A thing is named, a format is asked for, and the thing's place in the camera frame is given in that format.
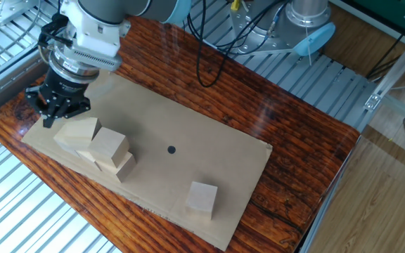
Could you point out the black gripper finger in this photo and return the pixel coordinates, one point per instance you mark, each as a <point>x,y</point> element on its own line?
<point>42,105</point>
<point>72,108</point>

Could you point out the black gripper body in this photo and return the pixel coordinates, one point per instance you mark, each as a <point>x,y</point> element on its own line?
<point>63,88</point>

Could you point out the light wooden cube block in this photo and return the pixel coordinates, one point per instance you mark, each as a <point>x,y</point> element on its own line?
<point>201,198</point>
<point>88,158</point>
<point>76,133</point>
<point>107,144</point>
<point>125,168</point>

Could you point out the grey blue UR5 robot arm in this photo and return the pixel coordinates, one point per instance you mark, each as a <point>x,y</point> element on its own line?
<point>125,7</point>

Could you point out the silver perforated mounting plate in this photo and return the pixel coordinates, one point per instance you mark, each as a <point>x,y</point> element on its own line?
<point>9,10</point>

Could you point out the black round dot sticker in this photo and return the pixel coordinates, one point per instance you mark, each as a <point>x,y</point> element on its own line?
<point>171,149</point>

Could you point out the brown cardboard sheet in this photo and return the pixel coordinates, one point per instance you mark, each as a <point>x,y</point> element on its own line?
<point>188,123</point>

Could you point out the white zip tie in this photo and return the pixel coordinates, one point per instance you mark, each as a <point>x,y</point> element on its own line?
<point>308,49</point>

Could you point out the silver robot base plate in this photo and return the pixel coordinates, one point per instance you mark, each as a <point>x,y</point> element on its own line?
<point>255,44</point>

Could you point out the aluminium frame post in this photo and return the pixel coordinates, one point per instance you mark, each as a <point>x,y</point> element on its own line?
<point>399,66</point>

